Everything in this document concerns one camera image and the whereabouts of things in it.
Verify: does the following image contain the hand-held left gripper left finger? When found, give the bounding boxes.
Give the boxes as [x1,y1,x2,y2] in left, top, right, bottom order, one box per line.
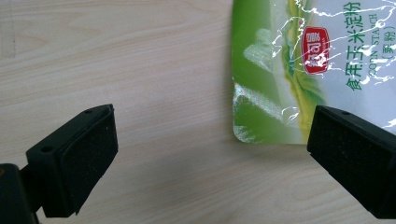
[20,104,120,218]

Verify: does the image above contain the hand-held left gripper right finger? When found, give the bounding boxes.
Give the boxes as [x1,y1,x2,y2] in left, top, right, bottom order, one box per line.
[306,105,396,219]

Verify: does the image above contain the green and white starch packet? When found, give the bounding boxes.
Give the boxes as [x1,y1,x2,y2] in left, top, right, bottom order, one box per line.
[231,0,396,146]

